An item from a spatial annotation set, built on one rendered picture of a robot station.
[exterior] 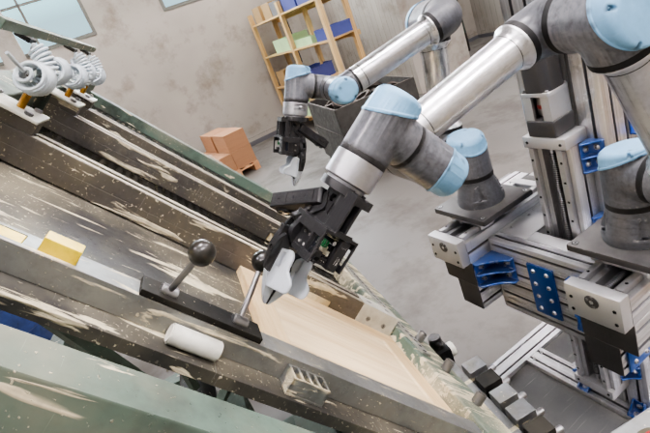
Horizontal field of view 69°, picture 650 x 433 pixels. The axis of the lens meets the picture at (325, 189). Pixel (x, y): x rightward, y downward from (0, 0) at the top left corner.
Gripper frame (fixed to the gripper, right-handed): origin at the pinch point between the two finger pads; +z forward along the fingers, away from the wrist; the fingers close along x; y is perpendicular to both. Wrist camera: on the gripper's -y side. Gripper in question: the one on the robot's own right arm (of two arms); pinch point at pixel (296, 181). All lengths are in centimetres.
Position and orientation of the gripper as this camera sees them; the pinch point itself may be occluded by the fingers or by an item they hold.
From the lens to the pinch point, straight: 149.6
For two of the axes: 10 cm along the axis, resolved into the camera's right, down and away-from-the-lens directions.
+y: -8.8, -0.1, -4.7
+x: 4.6, 1.5, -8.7
